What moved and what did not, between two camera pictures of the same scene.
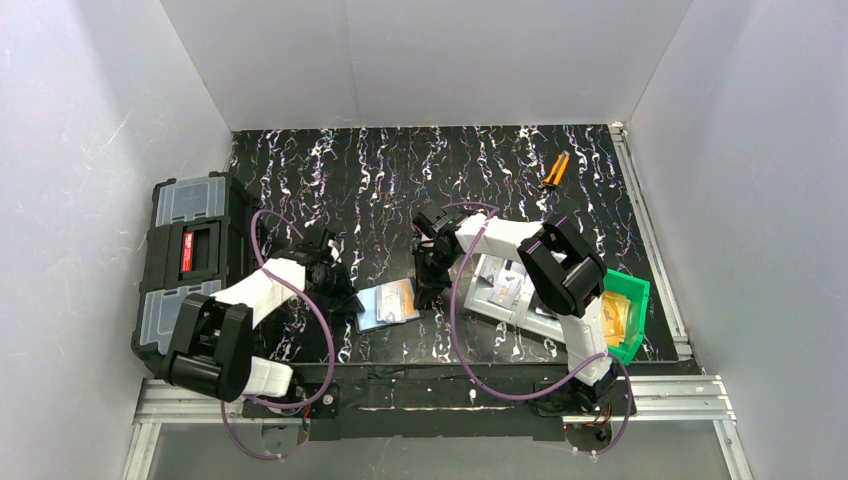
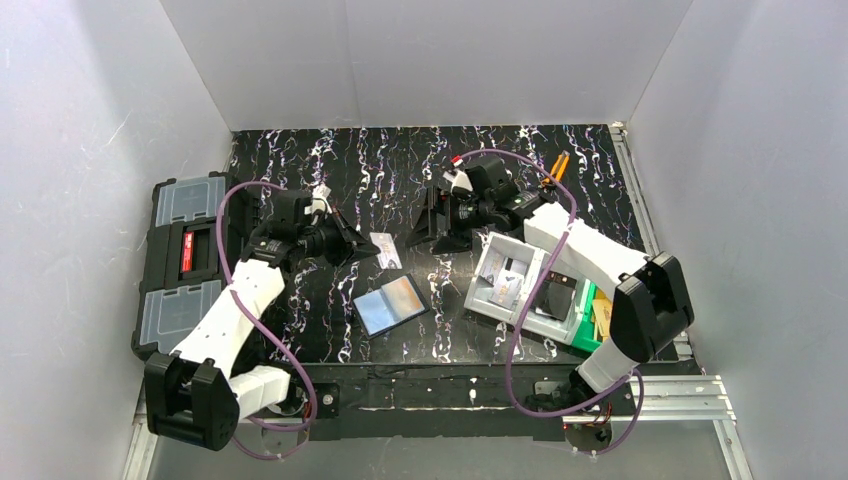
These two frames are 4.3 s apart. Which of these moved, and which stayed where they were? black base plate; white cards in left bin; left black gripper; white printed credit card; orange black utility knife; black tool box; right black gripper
Moved: right black gripper; left black gripper; white printed credit card
Stayed: orange black utility knife; white cards in left bin; black tool box; black base plate
